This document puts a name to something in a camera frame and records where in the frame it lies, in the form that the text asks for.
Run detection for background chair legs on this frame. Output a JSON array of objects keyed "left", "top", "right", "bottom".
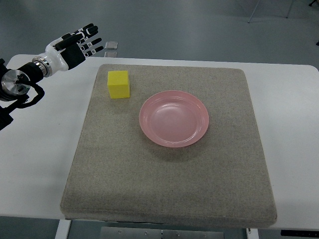
[{"left": 247, "top": 0, "right": 319, "bottom": 23}]

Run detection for grey metal table base plate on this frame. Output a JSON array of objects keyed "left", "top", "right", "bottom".
[{"left": 99, "top": 227, "right": 225, "bottom": 239}]

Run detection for black label strip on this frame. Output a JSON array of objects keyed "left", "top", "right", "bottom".
[{"left": 281, "top": 230, "right": 319, "bottom": 238}]

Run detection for clear floor socket cover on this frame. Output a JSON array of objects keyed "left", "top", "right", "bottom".
[{"left": 105, "top": 41, "right": 118, "bottom": 50}]

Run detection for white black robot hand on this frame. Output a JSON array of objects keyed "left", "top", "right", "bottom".
[{"left": 45, "top": 23, "right": 104, "bottom": 71}]

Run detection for white table leg right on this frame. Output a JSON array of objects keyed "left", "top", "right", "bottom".
[{"left": 246, "top": 228, "right": 259, "bottom": 239}]

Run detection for beige fabric mat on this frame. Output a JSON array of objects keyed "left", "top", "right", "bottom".
[{"left": 60, "top": 64, "right": 277, "bottom": 228}]

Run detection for white table leg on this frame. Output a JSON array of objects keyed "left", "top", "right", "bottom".
[
  {"left": 55, "top": 220, "right": 71, "bottom": 239},
  {"left": 246, "top": 228, "right": 259, "bottom": 239}
]

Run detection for white table leg left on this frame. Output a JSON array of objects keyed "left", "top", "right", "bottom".
[{"left": 55, "top": 220, "right": 71, "bottom": 239}]

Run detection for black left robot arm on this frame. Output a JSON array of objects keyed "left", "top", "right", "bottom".
[{"left": 0, "top": 23, "right": 104, "bottom": 129}]

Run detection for yellow foam block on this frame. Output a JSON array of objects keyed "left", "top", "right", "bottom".
[{"left": 107, "top": 71, "right": 130, "bottom": 99}]

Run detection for pink plate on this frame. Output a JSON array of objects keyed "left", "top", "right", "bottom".
[{"left": 139, "top": 90, "right": 209, "bottom": 148}]

